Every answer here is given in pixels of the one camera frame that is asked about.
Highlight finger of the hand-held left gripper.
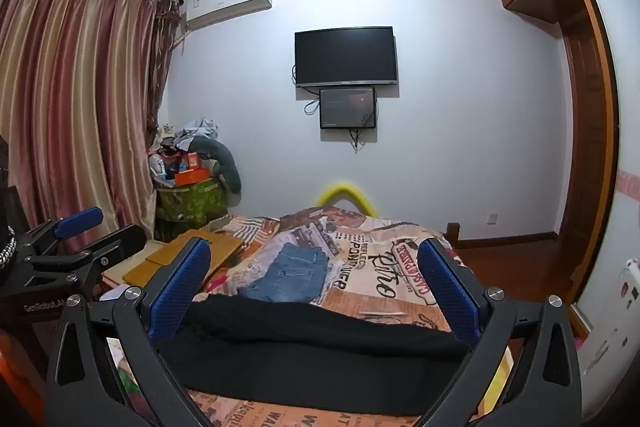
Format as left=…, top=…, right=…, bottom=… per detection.
left=27, top=223, right=147, bottom=293
left=17, top=207, right=105, bottom=260

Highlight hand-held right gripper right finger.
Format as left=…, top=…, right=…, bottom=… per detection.
left=417, top=237, right=586, bottom=427

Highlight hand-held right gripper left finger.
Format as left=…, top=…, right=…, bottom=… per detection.
left=44, top=237, right=221, bottom=427

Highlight black pants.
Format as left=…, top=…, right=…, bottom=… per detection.
left=160, top=294, right=493, bottom=418

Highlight light wooden board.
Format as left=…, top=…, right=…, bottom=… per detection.
left=102, top=239, right=168, bottom=288

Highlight wooden board with cutouts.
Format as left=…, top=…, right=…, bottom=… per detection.
left=122, top=229, right=246, bottom=288

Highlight orange object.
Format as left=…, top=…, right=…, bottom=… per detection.
left=0, top=327, right=48, bottom=427

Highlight black patterned cloth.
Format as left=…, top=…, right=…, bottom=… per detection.
left=0, top=184, right=22, bottom=275

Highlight printed blanket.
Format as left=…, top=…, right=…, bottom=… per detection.
left=102, top=204, right=516, bottom=427

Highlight green storage box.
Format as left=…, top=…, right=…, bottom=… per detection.
left=155, top=177, right=229, bottom=228

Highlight orange box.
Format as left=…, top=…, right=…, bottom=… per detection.
left=174, top=168, right=211, bottom=186

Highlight folded blue jeans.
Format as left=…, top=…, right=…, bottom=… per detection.
left=237, top=242, right=330, bottom=305

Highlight striped pink curtain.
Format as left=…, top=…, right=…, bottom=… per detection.
left=0, top=0, right=173, bottom=258

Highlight pile of clothes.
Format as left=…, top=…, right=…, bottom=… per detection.
left=149, top=117, right=222, bottom=180

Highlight grey pillow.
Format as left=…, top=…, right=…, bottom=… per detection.
left=187, top=137, right=244, bottom=194

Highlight yellow curved cushion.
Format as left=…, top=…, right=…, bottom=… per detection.
left=316, top=179, right=379, bottom=218

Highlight small black monitor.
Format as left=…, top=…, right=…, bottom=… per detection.
left=319, top=87, right=377, bottom=130

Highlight wooden wardrobe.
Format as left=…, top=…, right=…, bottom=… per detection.
left=557, top=0, right=622, bottom=303

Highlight white sliding wardrobe door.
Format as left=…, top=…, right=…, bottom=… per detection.
left=570, top=0, right=640, bottom=415

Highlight white air conditioner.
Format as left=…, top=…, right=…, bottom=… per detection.
left=179, top=0, right=273, bottom=32

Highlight white wall fixture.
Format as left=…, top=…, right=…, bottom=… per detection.
left=620, top=257, right=640, bottom=308

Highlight black wall television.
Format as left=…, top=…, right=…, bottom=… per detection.
left=294, top=26, right=399, bottom=88

